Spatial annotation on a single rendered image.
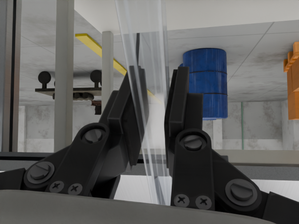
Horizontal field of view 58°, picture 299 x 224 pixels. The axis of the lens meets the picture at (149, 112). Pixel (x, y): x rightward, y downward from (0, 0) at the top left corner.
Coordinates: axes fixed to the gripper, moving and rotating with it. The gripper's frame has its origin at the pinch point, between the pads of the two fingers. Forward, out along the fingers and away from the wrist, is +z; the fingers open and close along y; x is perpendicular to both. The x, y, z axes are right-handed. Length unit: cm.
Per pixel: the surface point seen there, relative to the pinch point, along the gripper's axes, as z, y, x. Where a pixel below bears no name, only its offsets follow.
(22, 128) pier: 647, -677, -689
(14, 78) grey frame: 27.2, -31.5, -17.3
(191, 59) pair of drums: 275, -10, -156
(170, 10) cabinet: 63, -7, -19
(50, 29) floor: 212, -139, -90
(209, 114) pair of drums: 227, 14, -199
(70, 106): 34, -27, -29
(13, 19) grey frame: 35.0, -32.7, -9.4
